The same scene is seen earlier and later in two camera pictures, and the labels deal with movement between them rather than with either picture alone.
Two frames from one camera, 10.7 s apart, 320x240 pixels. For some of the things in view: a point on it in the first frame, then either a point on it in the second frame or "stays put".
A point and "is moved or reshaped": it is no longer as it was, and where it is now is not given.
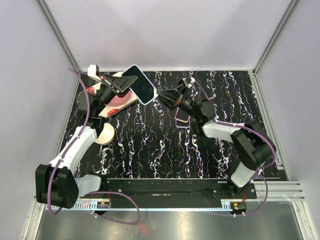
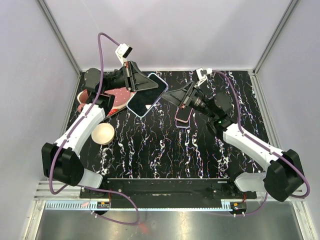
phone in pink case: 182,116 stays put
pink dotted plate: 118,101 stays put
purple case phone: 142,88 is moved or reshaped
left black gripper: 121,83 to 135,80
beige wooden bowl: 107,135 stays put
